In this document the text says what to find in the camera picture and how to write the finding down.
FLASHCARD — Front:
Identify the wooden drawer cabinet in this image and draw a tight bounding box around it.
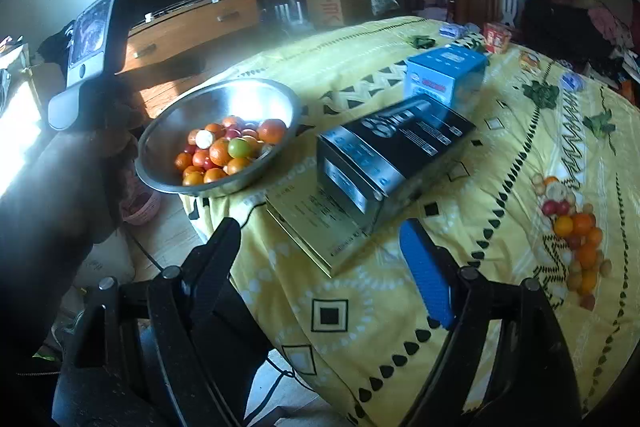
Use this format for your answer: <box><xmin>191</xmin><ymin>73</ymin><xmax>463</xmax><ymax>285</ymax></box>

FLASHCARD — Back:
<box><xmin>114</xmin><ymin>0</ymin><xmax>261</xmax><ymax>108</ymax></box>

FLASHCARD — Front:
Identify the metal bowl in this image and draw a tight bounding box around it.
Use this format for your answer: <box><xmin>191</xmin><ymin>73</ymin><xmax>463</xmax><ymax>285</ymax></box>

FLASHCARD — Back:
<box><xmin>135</xmin><ymin>78</ymin><xmax>302</xmax><ymax>196</ymax></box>

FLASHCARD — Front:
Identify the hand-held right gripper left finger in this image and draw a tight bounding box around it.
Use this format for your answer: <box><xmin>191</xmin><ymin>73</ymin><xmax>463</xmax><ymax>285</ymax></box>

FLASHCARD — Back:
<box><xmin>52</xmin><ymin>217</ymin><xmax>281</xmax><ymax>427</ymax></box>

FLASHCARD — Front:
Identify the blue and green box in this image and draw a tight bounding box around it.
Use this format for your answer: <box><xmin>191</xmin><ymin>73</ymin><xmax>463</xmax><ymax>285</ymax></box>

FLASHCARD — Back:
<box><xmin>404</xmin><ymin>47</ymin><xmax>488</xmax><ymax>118</ymax></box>

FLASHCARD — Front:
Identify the person's left hand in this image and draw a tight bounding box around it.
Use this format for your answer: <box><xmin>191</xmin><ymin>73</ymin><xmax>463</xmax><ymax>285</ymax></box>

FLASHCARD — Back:
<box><xmin>90</xmin><ymin>74</ymin><xmax>141</xmax><ymax>165</ymax></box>

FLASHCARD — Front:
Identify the black printed box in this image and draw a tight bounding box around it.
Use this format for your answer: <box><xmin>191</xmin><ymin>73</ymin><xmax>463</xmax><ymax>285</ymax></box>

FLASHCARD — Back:
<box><xmin>316</xmin><ymin>99</ymin><xmax>477</xmax><ymax>230</ymax></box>

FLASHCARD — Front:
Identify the black cable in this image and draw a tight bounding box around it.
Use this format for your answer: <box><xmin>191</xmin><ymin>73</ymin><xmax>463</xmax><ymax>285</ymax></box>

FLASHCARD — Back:
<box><xmin>267</xmin><ymin>354</ymin><xmax>321</xmax><ymax>395</ymax></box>

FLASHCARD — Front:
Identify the small red box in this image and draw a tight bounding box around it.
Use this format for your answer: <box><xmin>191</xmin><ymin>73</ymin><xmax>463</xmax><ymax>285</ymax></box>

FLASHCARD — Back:
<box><xmin>482</xmin><ymin>22</ymin><xmax>513</xmax><ymax>54</ymax></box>

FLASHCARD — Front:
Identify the heap of oranges and tomatoes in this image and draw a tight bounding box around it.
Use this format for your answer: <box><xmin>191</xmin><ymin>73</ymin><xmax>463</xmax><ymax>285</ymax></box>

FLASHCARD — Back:
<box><xmin>174</xmin><ymin>116</ymin><xmax>288</xmax><ymax>186</ymax></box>

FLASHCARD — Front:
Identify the person's left forearm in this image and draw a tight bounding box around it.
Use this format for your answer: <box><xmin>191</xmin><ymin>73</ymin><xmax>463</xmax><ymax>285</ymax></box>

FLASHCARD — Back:
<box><xmin>0</xmin><ymin>127</ymin><xmax>138</xmax><ymax>427</ymax></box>

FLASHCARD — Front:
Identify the pink plastic container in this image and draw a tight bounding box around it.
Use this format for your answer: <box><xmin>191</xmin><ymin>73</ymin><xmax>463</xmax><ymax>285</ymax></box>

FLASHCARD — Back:
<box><xmin>120</xmin><ymin>177</ymin><xmax>162</xmax><ymax>226</ymax></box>

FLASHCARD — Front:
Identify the cardboard box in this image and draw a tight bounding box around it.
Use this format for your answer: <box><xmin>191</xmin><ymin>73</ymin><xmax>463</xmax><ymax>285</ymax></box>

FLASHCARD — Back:
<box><xmin>303</xmin><ymin>0</ymin><xmax>346</xmax><ymax>28</ymax></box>

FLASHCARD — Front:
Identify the pile of clothes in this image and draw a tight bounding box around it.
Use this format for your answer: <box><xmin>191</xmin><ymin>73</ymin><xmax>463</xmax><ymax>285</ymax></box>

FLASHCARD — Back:
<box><xmin>517</xmin><ymin>0</ymin><xmax>640</xmax><ymax>88</ymax></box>

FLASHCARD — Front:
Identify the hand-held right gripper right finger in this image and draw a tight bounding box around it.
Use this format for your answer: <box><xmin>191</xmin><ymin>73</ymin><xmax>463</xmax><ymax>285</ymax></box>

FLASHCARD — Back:
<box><xmin>399</xmin><ymin>218</ymin><xmax>583</xmax><ymax>427</ymax></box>

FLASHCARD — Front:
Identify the gold flat box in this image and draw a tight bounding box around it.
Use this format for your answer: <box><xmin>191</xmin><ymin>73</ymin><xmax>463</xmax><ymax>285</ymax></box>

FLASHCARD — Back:
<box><xmin>265</xmin><ymin>179</ymin><xmax>386</xmax><ymax>279</ymax></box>

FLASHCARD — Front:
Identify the pile of oranges and tomatoes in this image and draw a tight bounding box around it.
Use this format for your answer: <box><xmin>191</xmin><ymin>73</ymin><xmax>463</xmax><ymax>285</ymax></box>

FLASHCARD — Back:
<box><xmin>531</xmin><ymin>174</ymin><xmax>613</xmax><ymax>312</ymax></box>

